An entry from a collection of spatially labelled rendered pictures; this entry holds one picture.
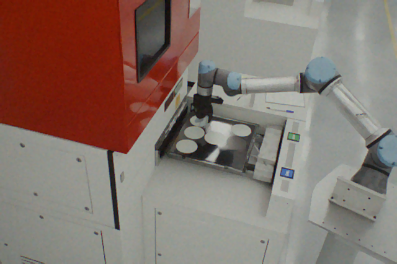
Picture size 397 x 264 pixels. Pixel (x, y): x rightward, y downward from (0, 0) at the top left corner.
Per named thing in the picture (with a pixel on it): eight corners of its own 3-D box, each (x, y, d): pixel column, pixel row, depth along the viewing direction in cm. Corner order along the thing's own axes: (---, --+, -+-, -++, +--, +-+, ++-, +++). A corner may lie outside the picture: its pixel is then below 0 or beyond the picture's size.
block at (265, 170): (254, 173, 179) (255, 168, 177) (255, 168, 181) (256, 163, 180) (272, 177, 177) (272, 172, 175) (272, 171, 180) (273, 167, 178)
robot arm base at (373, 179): (383, 199, 174) (392, 178, 175) (385, 196, 161) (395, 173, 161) (349, 184, 181) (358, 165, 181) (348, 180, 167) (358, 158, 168)
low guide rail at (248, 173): (168, 157, 193) (168, 152, 191) (169, 155, 194) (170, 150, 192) (271, 183, 183) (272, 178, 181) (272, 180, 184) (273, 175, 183)
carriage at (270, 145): (252, 178, 180) (253, 173, 178) (265, 132, 208) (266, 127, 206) (270, 183, 178) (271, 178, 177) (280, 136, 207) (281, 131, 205)
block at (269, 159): (257, 161, 185) (258, 157, 183) (258, 157, 188) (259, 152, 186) (274, 165, 183) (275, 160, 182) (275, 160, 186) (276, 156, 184)
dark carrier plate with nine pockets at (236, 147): (169, 152, 184) (169, 150, 184) (191, 112, 211) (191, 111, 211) (242, 170, 178) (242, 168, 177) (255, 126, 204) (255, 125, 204)
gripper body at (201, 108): (189, 113, 193) (190, 92, 185) (203, 107, 197) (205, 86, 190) (199, 121, 188) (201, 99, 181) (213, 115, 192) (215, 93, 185)
